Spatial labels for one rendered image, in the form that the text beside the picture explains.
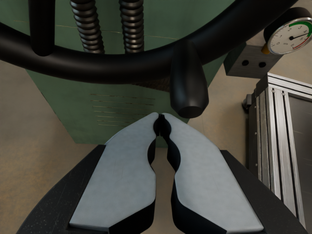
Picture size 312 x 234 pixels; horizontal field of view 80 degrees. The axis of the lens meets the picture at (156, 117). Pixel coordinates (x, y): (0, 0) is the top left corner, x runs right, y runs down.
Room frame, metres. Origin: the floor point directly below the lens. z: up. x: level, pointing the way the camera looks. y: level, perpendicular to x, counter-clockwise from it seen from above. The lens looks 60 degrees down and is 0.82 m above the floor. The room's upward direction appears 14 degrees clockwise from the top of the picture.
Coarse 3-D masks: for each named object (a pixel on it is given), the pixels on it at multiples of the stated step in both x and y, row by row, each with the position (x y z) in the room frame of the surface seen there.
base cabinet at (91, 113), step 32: (0, 0) 0.25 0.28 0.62; (64, 0) 0.27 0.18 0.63; (96, 0) 0.28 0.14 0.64; (160, 0) 0.30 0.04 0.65; (192, 0) 0.31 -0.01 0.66; (224, 0) 0.32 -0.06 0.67; (64, 32) 0.26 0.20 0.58; (160, 32) 0.30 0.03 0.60; (64, 96) 0.25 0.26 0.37; (96, 96) 0.27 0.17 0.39; (128, 96) 0.29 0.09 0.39; (160, 96) 0.31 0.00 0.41; (96, 128) 0.26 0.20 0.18
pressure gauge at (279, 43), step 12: (288, 12) 0.29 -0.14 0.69; (300, 12) 0.29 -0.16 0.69; (276, 24) 0.28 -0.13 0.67; (288, 24) 0.27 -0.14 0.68; (300, 24) 0.28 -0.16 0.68; (264, 36) 0.29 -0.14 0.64; (276, 36) 0.27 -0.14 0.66; (288, 36) 0.28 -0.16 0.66; (264, 48) 0.30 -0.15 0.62; (276, 48) 0.28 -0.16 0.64; (288, 48) 0.28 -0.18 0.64; (300, 48) 0.28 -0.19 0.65
